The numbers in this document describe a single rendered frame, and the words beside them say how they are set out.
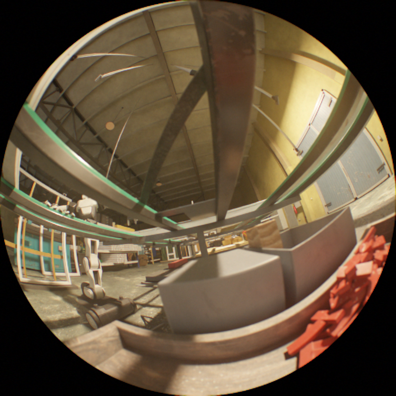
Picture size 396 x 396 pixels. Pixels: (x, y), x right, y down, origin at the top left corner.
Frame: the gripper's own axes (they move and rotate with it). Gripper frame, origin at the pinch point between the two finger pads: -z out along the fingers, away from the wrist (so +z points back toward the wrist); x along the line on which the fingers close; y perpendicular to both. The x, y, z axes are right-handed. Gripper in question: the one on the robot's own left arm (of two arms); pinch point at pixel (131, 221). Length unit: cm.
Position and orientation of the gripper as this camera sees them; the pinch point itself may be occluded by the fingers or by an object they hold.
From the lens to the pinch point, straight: 131.4
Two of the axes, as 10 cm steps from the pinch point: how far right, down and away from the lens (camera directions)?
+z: -2.0, -9.0, 3.9
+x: 9.6, -2.5, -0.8
